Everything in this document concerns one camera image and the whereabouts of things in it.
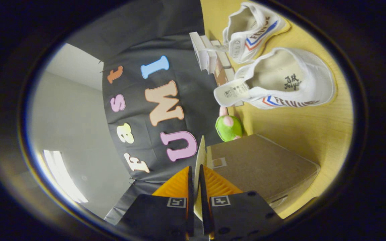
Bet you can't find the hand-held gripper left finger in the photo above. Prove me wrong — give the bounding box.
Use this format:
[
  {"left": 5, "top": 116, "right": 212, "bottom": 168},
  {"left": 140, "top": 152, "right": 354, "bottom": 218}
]
[{"left": 115, "top": 166, "right": 194, "bottom": 241}]

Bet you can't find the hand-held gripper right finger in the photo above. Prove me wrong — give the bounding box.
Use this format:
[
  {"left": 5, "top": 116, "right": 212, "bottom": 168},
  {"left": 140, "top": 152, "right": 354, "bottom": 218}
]
[{"left": 200, "top": 165, "right": 284, "bottom": 241}]

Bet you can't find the brown fabric storage box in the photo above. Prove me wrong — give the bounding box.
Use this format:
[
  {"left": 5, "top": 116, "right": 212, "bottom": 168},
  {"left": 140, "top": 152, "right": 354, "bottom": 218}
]
[{"left": 194, "top": 134, "right": 321, "bottom": 221}]

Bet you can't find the white canvas shoe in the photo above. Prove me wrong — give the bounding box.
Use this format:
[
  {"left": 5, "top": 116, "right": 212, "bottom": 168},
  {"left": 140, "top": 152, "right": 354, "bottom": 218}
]
[
  {"left": 222, "top": 2, "right": 291, "bottom": 65},
  {"left": 213, "top": 47, "right": 338, "bottom": 110}
]

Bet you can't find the green and pink plush toy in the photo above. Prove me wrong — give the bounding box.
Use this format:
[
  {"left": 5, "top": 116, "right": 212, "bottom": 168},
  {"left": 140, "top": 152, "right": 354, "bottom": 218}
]
[{"left": 215, "top": 106, "right": 244, "bottom": 142}]

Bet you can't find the bright ceiling light panel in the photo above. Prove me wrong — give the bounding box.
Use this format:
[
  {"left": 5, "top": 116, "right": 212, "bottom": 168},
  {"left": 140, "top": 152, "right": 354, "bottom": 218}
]
[{"left": 42, "top": 149, "right": 89, "bottom": 204}]

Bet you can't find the brown book with cream title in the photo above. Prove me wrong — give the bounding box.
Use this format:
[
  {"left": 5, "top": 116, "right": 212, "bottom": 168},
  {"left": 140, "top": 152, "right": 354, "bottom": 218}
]
[{"left": 214, "top": 67, "right": 245, "bottom": 108}]

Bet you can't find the dark brown book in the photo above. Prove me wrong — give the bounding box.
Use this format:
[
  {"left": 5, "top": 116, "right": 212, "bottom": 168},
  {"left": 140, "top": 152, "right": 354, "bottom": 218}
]
[{"left": 211, "top": 40, "right": 236, "bottom": 81}]

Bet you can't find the white book with dark photo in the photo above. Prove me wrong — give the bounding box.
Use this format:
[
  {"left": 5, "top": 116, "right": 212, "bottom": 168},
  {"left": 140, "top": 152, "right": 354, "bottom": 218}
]
[{"left": 189, "top": 31, "right": 210, "bottom": 71}]

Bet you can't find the black backdrop cloth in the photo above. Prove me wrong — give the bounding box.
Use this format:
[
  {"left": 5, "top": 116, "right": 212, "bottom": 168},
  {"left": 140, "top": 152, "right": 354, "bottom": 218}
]
[{"left": 66, "top": 0, "right": 228, "bottom": 225}]

